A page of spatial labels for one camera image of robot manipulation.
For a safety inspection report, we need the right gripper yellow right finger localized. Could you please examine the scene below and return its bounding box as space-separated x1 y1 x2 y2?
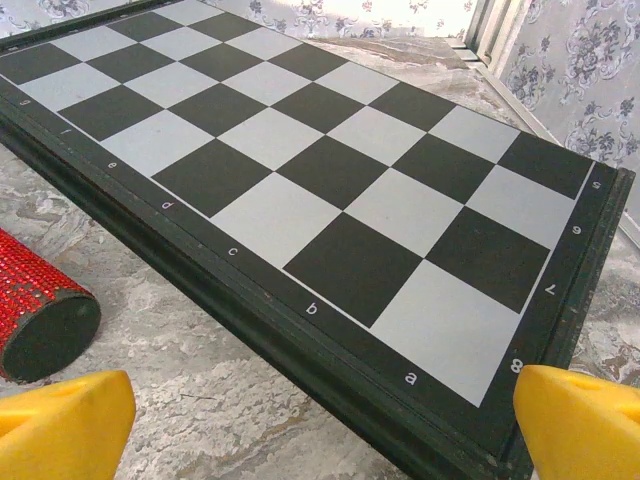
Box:
513 363 640 480

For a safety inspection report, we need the black and white chessboard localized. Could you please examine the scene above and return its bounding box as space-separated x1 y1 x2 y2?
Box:
0 0 637 480

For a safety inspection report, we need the red glitter cylinder can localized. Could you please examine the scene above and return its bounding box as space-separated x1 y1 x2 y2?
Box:
0 227 103 385

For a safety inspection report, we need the aluminium frame corner post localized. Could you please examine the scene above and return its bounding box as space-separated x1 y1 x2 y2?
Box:
452 0 532 67

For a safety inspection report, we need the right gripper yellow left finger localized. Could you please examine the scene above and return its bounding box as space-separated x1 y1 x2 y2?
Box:
0 370 137 480

